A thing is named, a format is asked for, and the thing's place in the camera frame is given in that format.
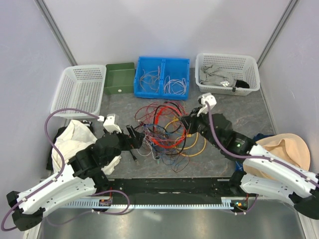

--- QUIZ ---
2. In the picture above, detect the white basket with clothes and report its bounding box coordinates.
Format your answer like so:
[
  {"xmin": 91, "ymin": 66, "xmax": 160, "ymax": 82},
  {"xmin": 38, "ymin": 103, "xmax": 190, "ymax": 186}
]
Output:
[{"xmin": 195, "ymin": 53, "xmax": 260, "ymax": 96}]

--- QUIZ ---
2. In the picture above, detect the blue divided plastic bin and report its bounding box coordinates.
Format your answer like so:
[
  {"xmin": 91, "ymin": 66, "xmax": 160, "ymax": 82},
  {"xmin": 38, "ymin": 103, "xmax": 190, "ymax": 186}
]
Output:
[{"xmin": 134, "ymin": 56, "xmax": 190, "ymax": 101}]

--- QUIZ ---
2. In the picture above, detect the pink orange thin wire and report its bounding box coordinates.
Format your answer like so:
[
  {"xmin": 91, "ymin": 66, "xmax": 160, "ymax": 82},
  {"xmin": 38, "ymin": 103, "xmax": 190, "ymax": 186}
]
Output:
[{"xmin": 138, "ymin": 64, "xmax": 161, "ymax": 91}]

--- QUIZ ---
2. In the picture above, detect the grey adidas sweatshirt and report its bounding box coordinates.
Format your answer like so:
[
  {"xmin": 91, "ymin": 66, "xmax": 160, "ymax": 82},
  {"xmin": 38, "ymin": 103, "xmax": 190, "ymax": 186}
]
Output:
[{"xmin": 199, "ymin": 64, "xmax": 236, "ymax": 87}]

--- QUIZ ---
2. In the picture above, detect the light blue cable duct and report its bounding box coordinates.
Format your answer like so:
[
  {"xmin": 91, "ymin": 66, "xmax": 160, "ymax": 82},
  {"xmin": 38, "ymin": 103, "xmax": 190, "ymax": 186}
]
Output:
[{"xmin": 62, "ymin": 198, "xmax": 234, "ymax": 210}]

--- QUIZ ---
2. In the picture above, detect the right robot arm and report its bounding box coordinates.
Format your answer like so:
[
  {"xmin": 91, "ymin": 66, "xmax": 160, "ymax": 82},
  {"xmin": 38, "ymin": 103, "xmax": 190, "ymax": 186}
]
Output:
[{"xmin": 177, "ymin": 109, "xmax": 319, "ymax": 220}]

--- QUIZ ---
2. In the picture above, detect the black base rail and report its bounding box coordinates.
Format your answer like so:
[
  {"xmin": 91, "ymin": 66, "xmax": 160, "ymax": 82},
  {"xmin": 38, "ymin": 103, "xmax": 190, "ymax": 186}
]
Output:
[{"xmin": 98, "ymin": 177, "xmax": 246, "ymax": 202}]

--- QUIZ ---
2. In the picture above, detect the white cloth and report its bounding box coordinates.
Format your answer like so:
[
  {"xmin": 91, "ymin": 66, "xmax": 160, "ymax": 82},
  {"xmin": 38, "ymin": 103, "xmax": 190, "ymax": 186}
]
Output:
[{"xmin": 51, "ymin": 120, "xmax": 121, "ymax": 175}]

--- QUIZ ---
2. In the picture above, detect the blue cloth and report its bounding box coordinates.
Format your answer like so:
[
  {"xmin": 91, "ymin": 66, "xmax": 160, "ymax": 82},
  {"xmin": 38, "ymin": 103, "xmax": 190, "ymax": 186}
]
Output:
[{"xmin": 235, "ymin": 133, "xmax": 274, "ymax": 171}]

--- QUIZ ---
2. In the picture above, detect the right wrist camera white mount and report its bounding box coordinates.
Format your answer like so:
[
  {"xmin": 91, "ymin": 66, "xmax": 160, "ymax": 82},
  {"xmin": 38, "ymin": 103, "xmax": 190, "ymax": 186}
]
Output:
[{"xmin": 197, "ymin": 93, "xmax": 217, "ymax": 117}]

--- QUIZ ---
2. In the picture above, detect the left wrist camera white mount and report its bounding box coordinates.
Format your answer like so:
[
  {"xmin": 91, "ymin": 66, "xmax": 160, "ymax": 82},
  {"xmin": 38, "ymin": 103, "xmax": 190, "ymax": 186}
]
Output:
[{"xmin": 97, "ymin": 114, "xmax": 122, "ymax": 133}]

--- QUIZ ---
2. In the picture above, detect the green plastic box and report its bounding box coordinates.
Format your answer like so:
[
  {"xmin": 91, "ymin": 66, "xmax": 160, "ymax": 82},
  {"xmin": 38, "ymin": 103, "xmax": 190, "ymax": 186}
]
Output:
[{"xmin": 104, "ymin": 62, "xmax": 135, "ymax": 95}]

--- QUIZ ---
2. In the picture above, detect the white thin cable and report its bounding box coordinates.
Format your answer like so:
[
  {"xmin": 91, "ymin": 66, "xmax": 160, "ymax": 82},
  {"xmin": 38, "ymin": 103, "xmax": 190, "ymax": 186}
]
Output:
[{"xmin": 163, "ymin": 77, "xmax": 188, "ymax": 96}]

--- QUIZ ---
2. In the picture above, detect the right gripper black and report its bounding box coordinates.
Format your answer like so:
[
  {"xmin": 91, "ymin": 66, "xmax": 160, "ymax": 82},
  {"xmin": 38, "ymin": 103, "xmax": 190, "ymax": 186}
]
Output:
[{"xmin": 179, "ymin": 106, "xmax": 221, "ymax": 148}]

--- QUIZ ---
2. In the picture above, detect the grey aluminium corner post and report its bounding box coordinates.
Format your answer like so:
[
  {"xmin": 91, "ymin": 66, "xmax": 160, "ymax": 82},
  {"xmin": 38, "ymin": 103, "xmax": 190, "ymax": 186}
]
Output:
[{"xmin": 257, "ymin": 0, "xmax": 300, "ymax": 68}]

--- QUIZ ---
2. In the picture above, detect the left grey aluminium post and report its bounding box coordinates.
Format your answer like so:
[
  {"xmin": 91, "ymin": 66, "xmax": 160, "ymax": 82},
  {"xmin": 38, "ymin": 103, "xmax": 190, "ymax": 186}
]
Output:
[{"xmin": 35, "ymin": 0, "xmax": 78, "ymax": 66}]

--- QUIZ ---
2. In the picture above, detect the empty white basket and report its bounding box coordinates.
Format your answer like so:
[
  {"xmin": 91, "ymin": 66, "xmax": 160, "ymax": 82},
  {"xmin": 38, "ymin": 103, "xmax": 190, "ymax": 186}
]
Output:
[{"xmin": 50, "ymin": 65, "xmax": 107, "ymax": 119}]

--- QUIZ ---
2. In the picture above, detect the tangled cable pile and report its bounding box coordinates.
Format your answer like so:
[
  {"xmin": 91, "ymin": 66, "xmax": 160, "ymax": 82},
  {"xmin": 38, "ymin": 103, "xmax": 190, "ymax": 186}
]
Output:
[{"xmin": 129, "ymin": 100, "xmax": 207, "ymax": 174}]

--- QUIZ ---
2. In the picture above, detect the black cloth in basket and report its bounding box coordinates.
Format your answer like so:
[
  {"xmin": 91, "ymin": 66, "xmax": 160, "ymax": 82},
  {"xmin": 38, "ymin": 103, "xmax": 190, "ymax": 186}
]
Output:
[{"xmin": 235, "ymin": 80, "xmax": 250, "ymax": 89}]

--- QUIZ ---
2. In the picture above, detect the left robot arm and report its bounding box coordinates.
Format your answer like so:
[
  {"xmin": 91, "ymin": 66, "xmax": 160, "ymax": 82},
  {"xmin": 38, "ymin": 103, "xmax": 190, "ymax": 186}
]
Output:
[{"xmin": 6, "ymin": 126, "xmax": 145, "ymax": 231}]

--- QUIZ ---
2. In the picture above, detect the yellow ethernet cable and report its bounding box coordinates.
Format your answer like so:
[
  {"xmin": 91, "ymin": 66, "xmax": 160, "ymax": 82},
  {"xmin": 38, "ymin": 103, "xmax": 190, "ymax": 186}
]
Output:
[{"xmin": 164, "ymin": 119, "xmax": 207, "ymax": 157}]

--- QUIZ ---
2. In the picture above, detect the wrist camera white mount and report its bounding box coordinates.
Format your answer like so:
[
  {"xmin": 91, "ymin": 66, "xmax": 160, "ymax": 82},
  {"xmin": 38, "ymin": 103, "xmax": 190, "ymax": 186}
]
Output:
[
  {"xmin": 197, "ymin": 93, "xmax": 217, "ymax": 117},
  {"xmin": 97, "ymin": 114, "xmax": 122, "ymax": 133}
]

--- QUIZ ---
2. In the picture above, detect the beige bucket hat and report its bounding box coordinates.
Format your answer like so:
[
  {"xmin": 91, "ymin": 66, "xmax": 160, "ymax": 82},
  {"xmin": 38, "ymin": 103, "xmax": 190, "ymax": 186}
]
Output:
[{"xmin": 255, "ymin": 133, "xmax": 311, "ymax": 171}]

